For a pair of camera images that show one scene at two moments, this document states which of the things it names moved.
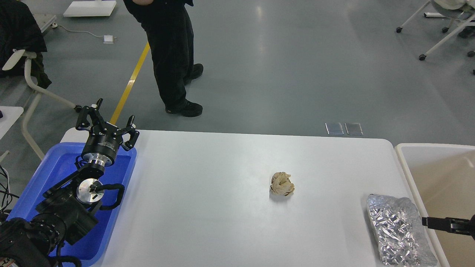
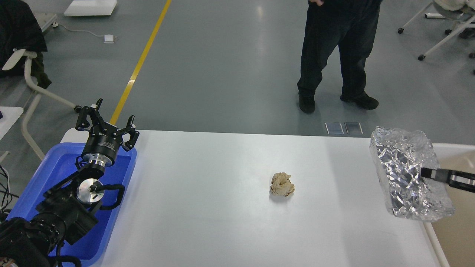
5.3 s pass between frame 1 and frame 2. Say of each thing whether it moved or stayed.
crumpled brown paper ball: stayed
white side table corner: stayed
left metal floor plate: stayed
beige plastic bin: stayed
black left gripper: stayed
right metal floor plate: stayed
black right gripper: moved
